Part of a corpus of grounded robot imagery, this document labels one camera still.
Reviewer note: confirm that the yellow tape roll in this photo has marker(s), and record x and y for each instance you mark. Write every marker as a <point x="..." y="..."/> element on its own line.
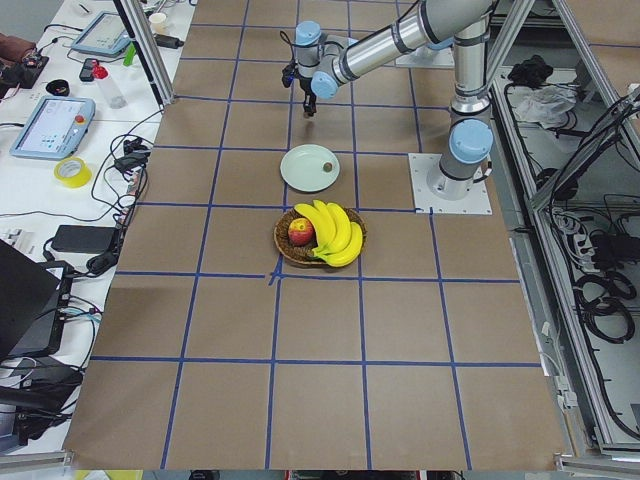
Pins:
<point x="72" y="172"/>

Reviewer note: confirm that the red yellow apple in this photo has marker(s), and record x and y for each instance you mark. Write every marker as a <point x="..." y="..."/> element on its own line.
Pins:
<point x="300" y="231"/>

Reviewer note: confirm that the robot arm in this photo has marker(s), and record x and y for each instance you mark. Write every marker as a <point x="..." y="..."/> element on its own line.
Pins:
<point x="429" y="35"/>

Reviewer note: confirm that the paper cup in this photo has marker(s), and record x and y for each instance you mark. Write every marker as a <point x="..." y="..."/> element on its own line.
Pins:
<point x="158" y="22"/>

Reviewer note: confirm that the brown wicker basket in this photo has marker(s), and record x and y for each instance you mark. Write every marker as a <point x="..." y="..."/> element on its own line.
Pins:
<point x="297" y="254"/>

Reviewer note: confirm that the clear bottle red cap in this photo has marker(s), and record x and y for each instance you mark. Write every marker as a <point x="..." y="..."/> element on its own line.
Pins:
<point x="108" y="87"/>

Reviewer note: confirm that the teach pendant tablet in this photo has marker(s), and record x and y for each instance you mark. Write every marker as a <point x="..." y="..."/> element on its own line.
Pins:
<point x="105" y="36"/>
<point x="55" y="128"/>

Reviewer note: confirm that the aluminium frame post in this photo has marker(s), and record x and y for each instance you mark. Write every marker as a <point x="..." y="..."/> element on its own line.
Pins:
<point x="139" y="31"/>

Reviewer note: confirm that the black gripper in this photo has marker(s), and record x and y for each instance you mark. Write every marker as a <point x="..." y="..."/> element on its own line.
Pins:
<point x="307" y="89"/>

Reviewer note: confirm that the light green plate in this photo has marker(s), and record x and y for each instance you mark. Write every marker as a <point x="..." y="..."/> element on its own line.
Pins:
<point x="301" y="168"/>

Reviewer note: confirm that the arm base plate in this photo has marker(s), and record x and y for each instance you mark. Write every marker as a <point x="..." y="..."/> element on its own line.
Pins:
<point x="427" y="58"/>
<point x="435" y="193"/>

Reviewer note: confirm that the black laptop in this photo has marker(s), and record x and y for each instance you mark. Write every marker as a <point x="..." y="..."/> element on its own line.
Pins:
<point x="33" y="296"/>

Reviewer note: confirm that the white crumpled cloth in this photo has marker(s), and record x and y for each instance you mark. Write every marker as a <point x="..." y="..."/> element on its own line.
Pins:
<point x="548" y="106"/>

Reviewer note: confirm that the yellow banana bunch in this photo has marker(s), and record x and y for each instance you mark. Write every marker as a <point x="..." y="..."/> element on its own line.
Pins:
<point x="339" y="238"/>

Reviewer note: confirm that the black power adapter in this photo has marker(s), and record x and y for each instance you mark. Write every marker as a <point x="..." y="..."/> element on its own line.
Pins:
<point x="83" y="239"/>

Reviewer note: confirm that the black remote control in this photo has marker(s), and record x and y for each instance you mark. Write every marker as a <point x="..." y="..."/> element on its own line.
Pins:
<point x="86" y="73"/>

